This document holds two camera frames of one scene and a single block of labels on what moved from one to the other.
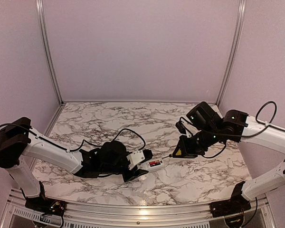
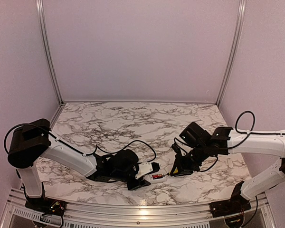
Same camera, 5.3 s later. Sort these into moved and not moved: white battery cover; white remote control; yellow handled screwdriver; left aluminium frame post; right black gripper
Moved: yellow handled screwdriver; right black gripper; white remote control
Not moved: left aluminium frame post; white battery cover
